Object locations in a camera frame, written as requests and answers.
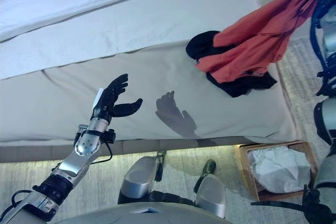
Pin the black garment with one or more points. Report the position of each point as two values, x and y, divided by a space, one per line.
202 43

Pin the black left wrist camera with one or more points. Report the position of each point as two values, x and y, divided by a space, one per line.
111 136

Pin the orange shirt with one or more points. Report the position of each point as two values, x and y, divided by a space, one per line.
249 43

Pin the bed with beige cover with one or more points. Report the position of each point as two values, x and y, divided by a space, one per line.
78 98

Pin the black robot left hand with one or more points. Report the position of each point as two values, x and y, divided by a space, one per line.
106 98

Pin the silver robot right leg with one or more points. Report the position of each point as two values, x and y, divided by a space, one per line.
211 192

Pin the silver robot left leg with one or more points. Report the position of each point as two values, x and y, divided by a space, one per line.
139 176

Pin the white garment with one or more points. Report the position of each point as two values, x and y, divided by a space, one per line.
278 169

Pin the silver robot leg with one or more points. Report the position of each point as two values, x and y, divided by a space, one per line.
211 192
139 176

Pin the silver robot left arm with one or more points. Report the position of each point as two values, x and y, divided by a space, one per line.
86 146

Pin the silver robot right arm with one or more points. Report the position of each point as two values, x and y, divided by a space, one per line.
328 119

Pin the white textured blanket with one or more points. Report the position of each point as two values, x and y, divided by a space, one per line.
105 40

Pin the wicker laundry basket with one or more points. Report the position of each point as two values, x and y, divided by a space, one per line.
244 171

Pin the grey robot torso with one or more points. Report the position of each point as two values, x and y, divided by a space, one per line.
131 216

